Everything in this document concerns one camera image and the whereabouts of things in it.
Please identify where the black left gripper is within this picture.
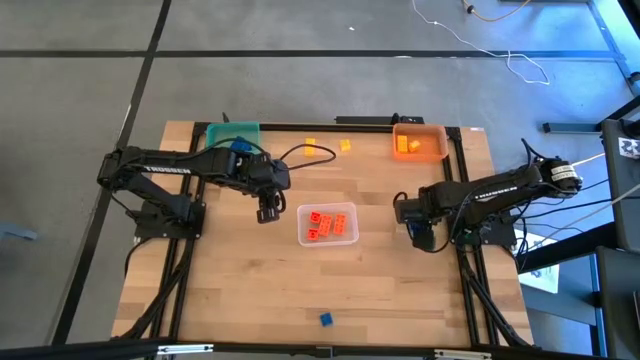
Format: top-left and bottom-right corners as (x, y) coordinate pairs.
(252, 164), (292, 225)

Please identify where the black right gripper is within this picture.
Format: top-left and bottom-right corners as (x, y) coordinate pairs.
(393, 195), (437, 252)

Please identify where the clear plastic bin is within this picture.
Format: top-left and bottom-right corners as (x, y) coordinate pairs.
(296, 201), (361, 248)

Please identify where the orange plastic bin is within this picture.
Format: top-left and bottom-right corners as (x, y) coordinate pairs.
(392, 123), (450, 164)

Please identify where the green plastic bin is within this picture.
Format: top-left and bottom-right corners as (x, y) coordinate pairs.
(204, 121), (262, 154)

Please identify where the white paper sheet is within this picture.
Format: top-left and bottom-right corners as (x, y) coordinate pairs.
(519, 234), (560, 295)

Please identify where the black diagonal floor beam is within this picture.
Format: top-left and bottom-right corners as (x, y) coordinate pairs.
(514, 221), (617, 274)

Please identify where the black floor foot bar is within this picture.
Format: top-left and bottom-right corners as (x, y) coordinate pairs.
(542, 121), (605, 135)

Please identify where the black white fiducial tag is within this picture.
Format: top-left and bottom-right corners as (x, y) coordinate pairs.
(618, 136), (640, 160)

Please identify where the black rig crossbar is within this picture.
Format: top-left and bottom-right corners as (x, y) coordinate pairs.
(0, 337), (640, 360)

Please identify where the gray floor scrap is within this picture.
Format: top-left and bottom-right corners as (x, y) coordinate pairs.
(0, 221), (40, 242)

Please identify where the blue metal table leg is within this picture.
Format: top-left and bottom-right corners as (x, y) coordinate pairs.
(587, 0), (640, 97)

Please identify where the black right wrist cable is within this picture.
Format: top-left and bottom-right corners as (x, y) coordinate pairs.
(392, 189), (469, 254)

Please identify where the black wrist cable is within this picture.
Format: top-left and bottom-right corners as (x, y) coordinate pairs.
(278, 143), (338, 172)
(392, 189), (469, 254)

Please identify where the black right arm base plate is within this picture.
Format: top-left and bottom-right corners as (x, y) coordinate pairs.
(446, 214), (516, 249)

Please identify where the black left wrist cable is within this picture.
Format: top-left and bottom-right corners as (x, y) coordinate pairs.
(278, 143), (338, 172)

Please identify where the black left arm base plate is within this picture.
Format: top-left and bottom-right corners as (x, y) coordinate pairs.
(133, 199), (206, 240)

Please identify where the black aluminium table frame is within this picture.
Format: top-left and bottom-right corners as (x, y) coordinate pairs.
(112, 121), (535, 351)

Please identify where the silver metal bracket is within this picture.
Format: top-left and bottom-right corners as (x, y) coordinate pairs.
(432, 348), (494, 360)
(156, 343), (215, 357)

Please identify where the black cable bundle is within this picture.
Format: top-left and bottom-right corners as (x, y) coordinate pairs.
(119, 238), (197, 341)
(462, 249), (534, 349)

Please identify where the white power cord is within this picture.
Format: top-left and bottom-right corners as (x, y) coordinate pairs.
(572, 152), (607, 167)

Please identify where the gray floor cable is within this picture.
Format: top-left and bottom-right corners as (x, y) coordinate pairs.
(579, 182), (640, 222)

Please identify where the white floor cable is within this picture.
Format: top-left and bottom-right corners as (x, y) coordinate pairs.
(412, 0), (551, 86)

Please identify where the orange floor cable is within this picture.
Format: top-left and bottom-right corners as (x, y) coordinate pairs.
(462, 0), (531, 24)

